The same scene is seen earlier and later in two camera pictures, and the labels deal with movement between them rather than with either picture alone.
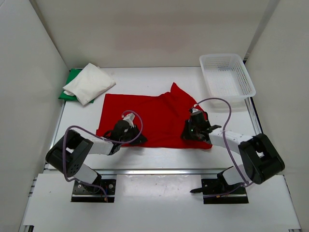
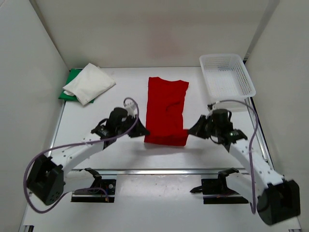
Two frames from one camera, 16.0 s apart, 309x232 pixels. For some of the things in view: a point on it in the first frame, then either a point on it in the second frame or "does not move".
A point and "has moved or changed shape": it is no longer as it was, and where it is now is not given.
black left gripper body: x=133 y=140 -> x=133 y=126
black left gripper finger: x=142 y=139 -> x=139 y=130
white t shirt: x=91 y=82 does not move
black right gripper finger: x=188 y=125 -> x=202 y=123
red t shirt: x=161 y=119 has moved or changed shape
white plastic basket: x=227 y=77 does not move
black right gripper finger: x=186 y=135 -> x=199 y=130
